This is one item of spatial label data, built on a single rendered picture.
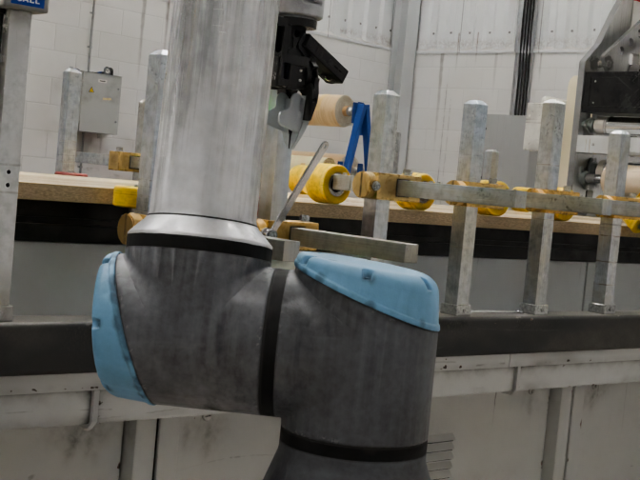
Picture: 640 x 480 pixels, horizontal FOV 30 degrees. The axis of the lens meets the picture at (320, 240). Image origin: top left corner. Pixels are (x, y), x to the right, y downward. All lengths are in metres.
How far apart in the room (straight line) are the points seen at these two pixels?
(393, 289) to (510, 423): 1.90
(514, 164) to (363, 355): 11.02
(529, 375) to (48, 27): 8.08
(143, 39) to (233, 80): 9.71
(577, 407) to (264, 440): 1.00
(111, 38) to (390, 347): 9.64
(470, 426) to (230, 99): 1.82
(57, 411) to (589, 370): 1.37
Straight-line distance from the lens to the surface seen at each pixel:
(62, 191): 2.02
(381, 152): 2.22
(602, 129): 4.81
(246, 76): 1.21
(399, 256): 1.88
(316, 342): 1.14
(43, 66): 10.30
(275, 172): 2.06
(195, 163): 1.19
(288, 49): 1.97
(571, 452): 3.19
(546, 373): 2.72
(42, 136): 10.30
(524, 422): 3.06
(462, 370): 2.50
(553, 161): 2.61
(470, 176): 2.41
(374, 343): 1.14
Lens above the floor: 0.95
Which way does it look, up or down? 3 degrees down
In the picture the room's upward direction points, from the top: 5 degrees clockwise
